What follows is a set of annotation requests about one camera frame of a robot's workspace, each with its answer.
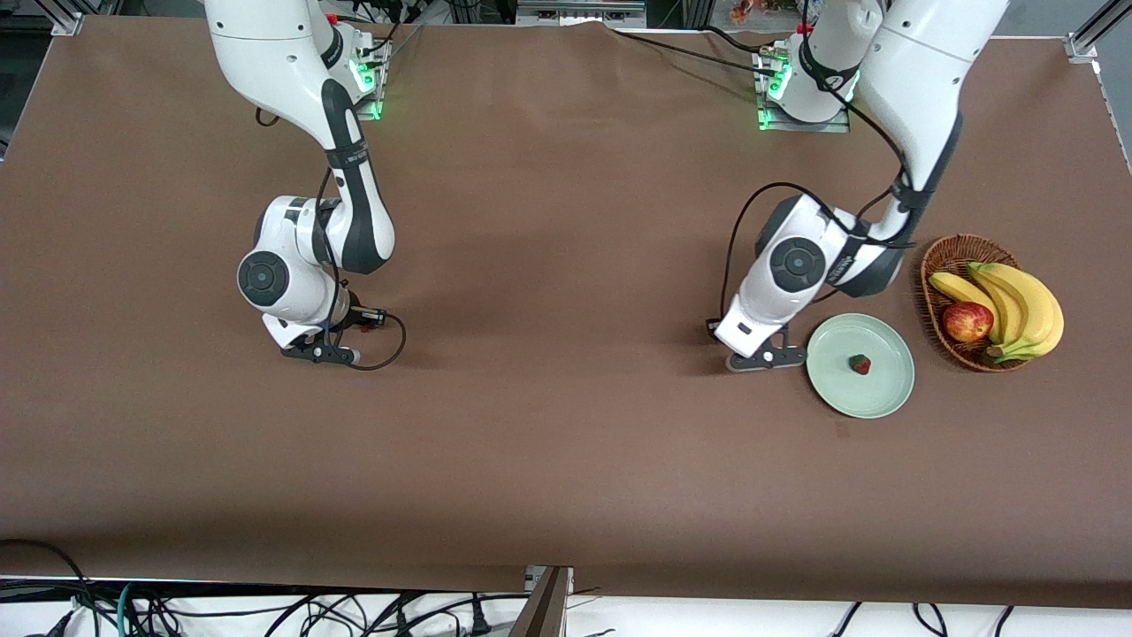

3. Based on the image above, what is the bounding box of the grey device box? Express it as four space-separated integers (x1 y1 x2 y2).
516 0 648 27

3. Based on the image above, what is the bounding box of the long thin black cable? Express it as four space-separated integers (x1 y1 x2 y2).
610 29 779 75

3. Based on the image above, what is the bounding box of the short thin black cable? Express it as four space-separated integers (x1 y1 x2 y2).
699 25 779 56

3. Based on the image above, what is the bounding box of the pale green plate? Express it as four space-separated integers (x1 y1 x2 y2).
806 313 915 419

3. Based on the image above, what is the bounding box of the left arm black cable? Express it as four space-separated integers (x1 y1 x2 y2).
721 0 916 324

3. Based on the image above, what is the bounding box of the black cable with plug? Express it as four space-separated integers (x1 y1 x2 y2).
460 595 496 637

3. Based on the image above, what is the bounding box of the aluminium frame corner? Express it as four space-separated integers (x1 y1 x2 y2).
1066 0 1132 63
40 0 85 36

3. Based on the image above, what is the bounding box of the short yellow banana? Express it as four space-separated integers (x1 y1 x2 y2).
928 271 1002 344

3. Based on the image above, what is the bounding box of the thick black cable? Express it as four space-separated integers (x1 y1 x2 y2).
0 538 100 637

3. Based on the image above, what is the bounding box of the red apple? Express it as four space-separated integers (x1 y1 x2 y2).
941 302 995 344

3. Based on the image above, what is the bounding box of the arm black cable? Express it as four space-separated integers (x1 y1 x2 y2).
721 0 916 324
255 106 408 372

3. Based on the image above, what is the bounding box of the brown table cover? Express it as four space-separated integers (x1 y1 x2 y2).
0 16 1132 610

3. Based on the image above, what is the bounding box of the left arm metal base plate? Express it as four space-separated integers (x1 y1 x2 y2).
756 49 852 134

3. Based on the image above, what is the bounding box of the brown wicker basket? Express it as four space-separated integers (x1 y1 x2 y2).
920 234 1036 373

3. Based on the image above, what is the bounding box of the long yellow banana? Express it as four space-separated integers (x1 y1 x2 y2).
984 264 1065 365

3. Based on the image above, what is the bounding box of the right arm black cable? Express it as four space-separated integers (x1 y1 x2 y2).
255 106 408 372

